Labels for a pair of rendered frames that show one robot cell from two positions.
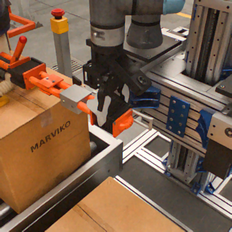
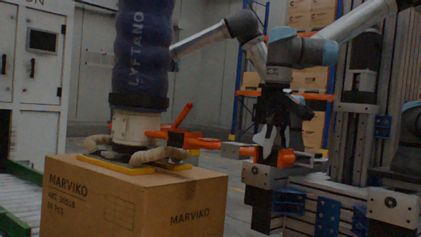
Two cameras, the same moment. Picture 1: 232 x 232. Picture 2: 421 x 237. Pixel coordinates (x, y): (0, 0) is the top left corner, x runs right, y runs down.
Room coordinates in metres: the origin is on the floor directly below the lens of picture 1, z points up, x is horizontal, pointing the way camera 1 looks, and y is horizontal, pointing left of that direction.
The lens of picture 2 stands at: (-0.48, 0.18, 1.21)
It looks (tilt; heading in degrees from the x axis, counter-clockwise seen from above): 3 degrees down; 1
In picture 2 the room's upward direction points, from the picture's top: 5 degrees clockwise
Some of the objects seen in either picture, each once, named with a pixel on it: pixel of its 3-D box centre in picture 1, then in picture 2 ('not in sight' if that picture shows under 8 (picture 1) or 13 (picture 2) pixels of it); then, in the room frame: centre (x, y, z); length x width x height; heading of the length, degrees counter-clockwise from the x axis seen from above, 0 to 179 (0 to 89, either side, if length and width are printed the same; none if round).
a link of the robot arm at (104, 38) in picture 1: (106, 33); (277, 76); (0.60, 0.02, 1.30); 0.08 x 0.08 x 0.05
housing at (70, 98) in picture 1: (76, 99); (235, 150); (0.68, 0.11, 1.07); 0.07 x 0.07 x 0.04; 51
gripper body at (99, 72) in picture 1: (105, 64); (272, 105); (0.61, 0.02, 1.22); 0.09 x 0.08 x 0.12; 51
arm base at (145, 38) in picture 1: (145, 29); (286, 137); (1.13, -0.12, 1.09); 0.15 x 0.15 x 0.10
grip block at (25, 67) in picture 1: (28, 72); (184, 139); (0.81, 0.28, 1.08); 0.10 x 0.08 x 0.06; 141
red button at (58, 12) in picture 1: (58, 14); not in sight; (1.49, 0.30, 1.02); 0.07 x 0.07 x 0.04
